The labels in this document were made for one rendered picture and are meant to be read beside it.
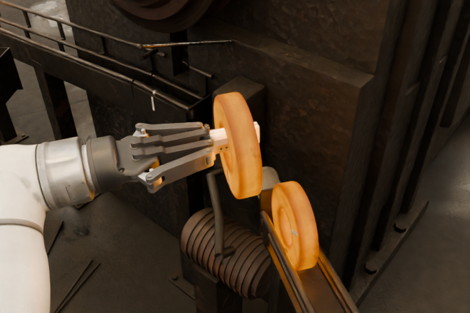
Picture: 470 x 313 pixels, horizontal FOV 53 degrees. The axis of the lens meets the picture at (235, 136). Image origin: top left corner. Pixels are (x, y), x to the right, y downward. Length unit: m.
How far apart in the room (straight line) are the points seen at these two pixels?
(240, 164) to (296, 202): 0.20
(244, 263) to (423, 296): 0.82
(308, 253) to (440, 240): 1.13
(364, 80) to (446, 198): 1.18
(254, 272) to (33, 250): 0.53
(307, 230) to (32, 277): 0.41
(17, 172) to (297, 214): 0.42
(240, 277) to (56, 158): 0.53
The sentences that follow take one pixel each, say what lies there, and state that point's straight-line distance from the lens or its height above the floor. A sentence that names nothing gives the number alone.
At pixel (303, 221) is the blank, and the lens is 0.78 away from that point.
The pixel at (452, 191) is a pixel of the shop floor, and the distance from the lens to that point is 2.10.
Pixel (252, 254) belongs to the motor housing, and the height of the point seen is 0.53.
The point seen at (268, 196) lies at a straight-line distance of 0.90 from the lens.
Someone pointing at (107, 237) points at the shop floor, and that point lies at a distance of 1.81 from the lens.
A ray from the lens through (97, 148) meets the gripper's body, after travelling 0.64.
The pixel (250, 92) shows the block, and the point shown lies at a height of 0.80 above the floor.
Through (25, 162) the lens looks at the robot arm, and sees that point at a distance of 0.65.
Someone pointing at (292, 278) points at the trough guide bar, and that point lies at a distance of 0.81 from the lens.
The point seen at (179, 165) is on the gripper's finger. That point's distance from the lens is 0.63.
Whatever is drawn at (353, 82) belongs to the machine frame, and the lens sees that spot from 0.92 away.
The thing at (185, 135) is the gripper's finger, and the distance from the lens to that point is 0.67.
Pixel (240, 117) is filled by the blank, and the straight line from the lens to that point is 0.62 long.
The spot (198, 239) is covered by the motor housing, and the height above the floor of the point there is 0.51.
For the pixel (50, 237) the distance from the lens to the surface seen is 1.86.
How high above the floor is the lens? 1.34
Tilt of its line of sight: 38 degrees down
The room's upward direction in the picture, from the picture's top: straight up
